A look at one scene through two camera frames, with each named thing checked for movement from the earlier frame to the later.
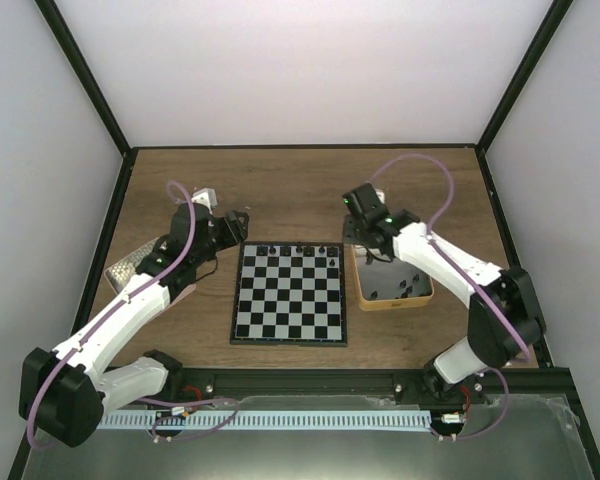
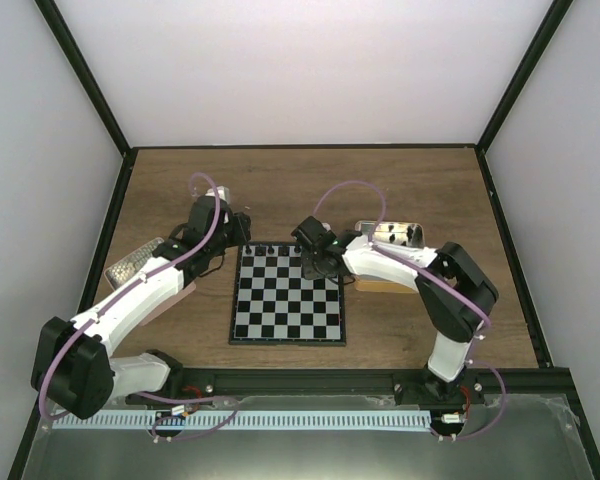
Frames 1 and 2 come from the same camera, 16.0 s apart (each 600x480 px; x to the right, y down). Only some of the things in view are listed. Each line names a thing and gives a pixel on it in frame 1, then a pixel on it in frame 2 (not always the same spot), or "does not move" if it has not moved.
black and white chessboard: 290,294 does not move
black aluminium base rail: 303,382 does not move
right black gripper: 349,233 to 309,272
